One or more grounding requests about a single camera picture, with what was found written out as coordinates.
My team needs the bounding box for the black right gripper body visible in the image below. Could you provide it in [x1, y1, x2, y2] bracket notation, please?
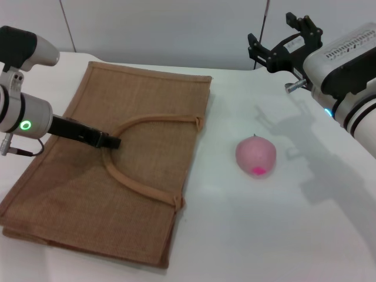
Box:
[266, 33, 323, 74]

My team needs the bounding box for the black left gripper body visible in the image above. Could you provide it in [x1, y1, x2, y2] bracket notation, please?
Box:
[49, 116, 102, 149]

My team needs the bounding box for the brown woven jute handbag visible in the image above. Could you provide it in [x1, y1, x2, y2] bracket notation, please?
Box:
[0, 61, 213, 270]

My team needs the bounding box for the pink peach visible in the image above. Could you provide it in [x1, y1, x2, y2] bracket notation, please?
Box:
[234, 133, 277, 179]

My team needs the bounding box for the right arm cable silver plug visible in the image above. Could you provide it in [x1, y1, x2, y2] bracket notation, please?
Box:
[284, 79, 307, 94]

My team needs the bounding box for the right wrist camera housing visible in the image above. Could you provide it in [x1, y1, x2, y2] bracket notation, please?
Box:
[302, 22, 376, 98]

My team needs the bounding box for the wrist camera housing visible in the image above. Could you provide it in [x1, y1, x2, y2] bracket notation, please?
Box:
[302, 22, 376, 98]
[0, 25, 61, 73]

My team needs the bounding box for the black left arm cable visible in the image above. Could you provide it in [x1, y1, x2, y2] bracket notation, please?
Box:
[0, 132, 45, 156]

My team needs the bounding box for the left wrist camera housing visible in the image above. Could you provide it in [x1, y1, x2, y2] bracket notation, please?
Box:
[0, 25, 61, 73]

